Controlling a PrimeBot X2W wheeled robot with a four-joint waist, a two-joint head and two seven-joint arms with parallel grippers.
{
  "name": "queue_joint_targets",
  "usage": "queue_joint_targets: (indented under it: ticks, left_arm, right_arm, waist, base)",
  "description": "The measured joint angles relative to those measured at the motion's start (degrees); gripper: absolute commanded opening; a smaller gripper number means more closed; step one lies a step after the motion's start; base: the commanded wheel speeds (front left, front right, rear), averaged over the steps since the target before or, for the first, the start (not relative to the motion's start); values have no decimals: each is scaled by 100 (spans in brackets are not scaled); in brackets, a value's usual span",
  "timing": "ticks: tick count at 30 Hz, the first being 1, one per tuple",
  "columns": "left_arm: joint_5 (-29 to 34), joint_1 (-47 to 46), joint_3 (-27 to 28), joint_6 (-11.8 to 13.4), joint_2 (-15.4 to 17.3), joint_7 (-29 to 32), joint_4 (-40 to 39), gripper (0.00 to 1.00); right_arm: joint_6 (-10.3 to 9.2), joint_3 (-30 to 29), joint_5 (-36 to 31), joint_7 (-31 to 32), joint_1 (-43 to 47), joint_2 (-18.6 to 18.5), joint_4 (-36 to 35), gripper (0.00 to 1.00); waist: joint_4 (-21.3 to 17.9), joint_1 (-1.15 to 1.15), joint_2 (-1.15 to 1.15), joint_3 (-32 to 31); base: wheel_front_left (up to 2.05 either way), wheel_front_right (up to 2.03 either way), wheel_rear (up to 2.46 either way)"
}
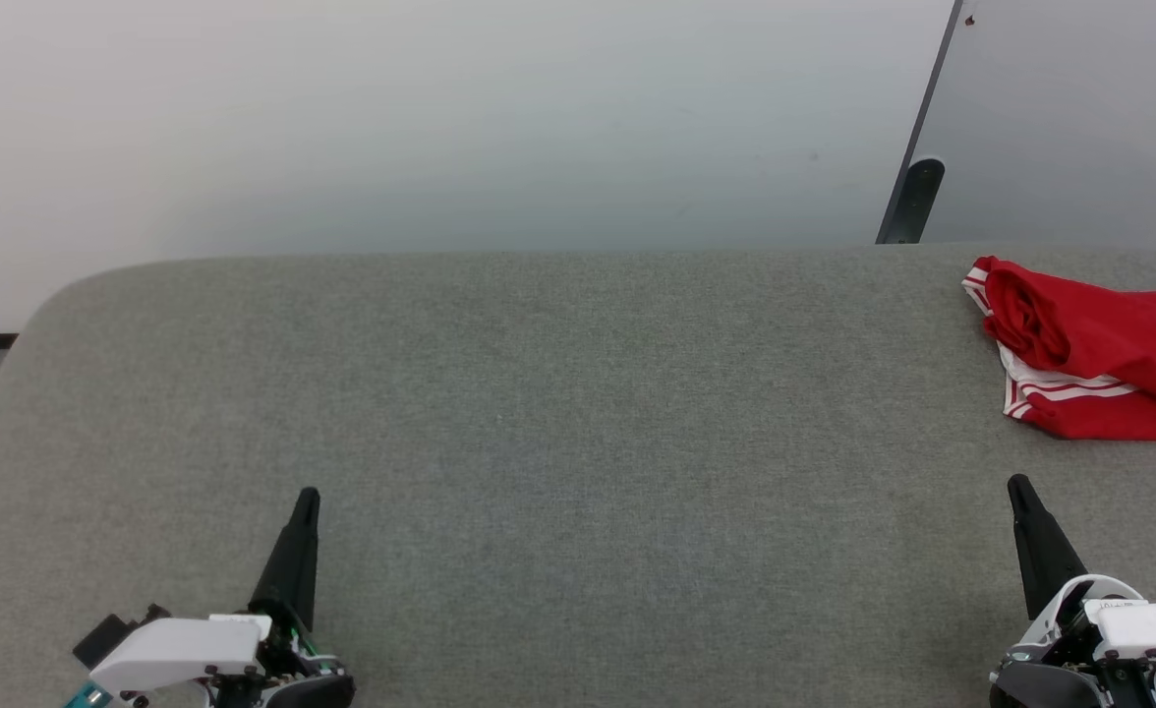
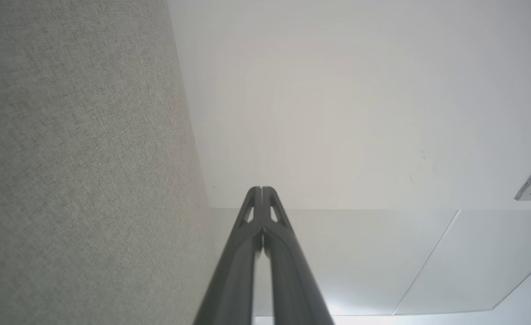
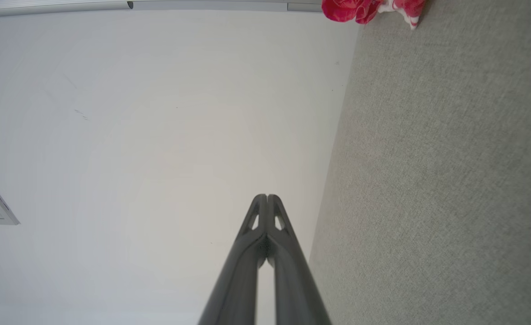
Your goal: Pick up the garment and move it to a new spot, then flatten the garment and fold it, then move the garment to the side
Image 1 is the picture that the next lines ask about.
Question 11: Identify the grey door with dark edge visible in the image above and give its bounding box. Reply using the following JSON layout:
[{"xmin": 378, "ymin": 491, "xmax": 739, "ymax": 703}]
[{"xmin": 876, "ymin": 0, "xmax": 1156, "ymax": 259}]

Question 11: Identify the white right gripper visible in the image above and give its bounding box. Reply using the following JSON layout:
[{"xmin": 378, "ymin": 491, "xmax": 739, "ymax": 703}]
[{"xmin": 989, "ymin": 475, "xmax": 1156, "ymax": 708}]

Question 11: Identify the red Bulls basketball jersey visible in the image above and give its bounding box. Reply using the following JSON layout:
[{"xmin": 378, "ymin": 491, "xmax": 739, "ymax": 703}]
[{"xmin": 961, "ymin": 256, "xmax": 1156, "ymax": 442}]

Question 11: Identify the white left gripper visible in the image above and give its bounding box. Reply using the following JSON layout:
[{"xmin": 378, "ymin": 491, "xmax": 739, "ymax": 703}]
[{"xmin": 87, "ymin": 487, "xmax": 358, "ymax": 708}]

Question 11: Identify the dark grey door handle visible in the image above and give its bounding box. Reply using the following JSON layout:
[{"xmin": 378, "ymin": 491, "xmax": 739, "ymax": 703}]
[{"xmin": 878, "ymin": 157, "xmax": 946, "ymax": 245}]

